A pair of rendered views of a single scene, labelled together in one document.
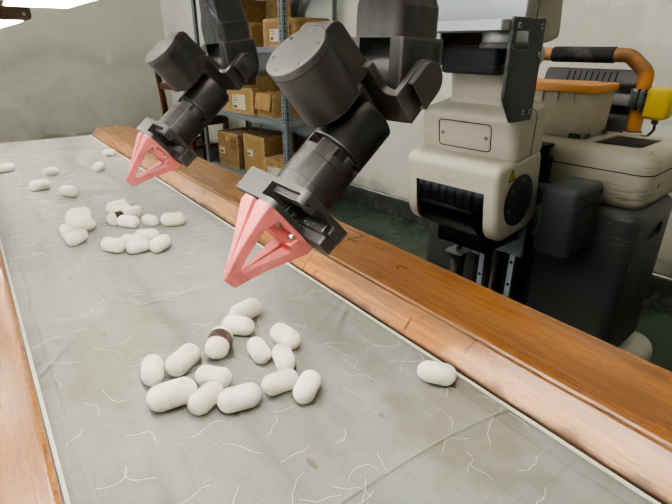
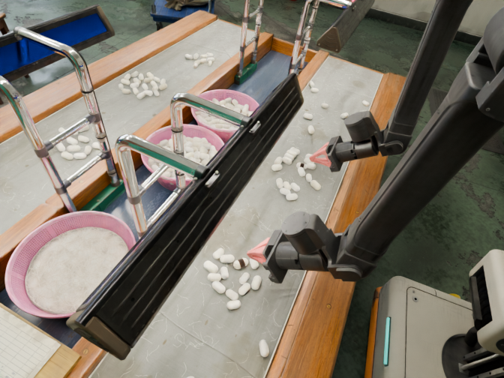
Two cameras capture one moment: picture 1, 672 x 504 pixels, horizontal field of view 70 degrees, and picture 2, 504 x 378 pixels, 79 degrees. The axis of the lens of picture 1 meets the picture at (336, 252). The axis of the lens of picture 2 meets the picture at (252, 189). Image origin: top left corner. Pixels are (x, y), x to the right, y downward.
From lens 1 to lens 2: 0.50 m
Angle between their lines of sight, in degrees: 49
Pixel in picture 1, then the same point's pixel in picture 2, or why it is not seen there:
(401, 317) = (293, 320)
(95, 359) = (218, 232)
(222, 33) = (391, 127)
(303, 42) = (298, 223)
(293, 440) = (212, 312)
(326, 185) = (285, 264)
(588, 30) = not seen: outside the picture
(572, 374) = not seen: outside the picture
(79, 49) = not seen: outside the picture
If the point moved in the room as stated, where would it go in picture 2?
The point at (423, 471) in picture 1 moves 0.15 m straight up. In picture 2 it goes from (217, 358) to (221, 336)
